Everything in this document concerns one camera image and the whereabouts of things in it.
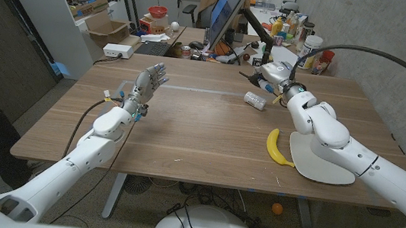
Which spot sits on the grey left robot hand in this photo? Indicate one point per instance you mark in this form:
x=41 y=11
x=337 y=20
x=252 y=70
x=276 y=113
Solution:
x=145 y=86

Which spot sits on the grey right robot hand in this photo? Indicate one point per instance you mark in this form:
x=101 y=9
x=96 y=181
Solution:
x=277 y=73

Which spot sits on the black rubber air blower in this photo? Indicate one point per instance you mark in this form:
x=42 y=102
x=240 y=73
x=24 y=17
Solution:
x=253 y=79

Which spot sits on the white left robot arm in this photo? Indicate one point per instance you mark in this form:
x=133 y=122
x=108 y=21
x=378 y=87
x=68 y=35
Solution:
x=74 y=164

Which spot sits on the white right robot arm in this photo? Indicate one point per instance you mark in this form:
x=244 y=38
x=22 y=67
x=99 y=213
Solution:
x=331 y=132

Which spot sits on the yellow toy banana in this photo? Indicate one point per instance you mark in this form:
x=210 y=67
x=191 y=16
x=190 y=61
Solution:
x=272 y=148

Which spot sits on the white paper plate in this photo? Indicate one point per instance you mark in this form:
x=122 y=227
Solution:
x=312 y=165

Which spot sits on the white paper sheet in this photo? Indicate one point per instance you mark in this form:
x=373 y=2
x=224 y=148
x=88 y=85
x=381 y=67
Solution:
x=284 y=54

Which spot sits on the black keyboard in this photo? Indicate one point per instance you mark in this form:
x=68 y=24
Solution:
x=153 y=48

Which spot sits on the white power box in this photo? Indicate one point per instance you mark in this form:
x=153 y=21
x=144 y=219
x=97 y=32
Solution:
x=117 y=50

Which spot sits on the white canister blue label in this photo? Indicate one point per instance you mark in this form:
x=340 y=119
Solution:
x=311 y=42

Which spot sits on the yellow mustard bottle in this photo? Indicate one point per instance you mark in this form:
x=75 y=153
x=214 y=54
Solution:
x=276 y=27

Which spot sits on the white paper stack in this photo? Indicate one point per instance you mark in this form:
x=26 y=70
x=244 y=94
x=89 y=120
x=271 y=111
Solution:
x=154 y=37

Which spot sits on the soda can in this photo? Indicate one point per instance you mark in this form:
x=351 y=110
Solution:
x=186 y=52

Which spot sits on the dark lidded jar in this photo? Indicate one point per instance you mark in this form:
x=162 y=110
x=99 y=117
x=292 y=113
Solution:
x=307 y=30

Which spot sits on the orange basketball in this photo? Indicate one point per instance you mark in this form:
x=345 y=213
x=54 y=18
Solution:
x=221 y=49

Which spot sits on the black computer mouse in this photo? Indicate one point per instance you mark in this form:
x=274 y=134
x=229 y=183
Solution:
x=196 y=45

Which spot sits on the white ball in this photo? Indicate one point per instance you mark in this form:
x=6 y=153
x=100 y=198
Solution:
x=174 y=26

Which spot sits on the open cardboard box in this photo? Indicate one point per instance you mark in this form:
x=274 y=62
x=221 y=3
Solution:
x=109 y=30

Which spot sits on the red bowl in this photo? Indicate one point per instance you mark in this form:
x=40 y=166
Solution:
x=157 y=11

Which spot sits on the computer monitor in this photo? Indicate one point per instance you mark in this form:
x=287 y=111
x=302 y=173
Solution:
x=224 y=13

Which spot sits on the blue plastic piece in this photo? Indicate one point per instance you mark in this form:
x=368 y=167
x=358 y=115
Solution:
x=63 y=69

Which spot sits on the black office chair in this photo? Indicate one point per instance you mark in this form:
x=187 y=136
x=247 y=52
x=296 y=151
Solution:
x=190 y=9

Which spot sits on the printed cardboard box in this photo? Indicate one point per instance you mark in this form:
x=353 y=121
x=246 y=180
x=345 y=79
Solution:
x=88 y=8

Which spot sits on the grey table leg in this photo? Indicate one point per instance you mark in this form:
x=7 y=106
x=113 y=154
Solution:
x=112 y=199
x=305 y=221

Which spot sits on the white shelf unit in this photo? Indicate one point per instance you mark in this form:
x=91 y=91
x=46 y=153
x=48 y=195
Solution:
x=45 y=15

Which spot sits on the orange ball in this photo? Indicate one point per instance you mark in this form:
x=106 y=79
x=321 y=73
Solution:
x=277 y=208

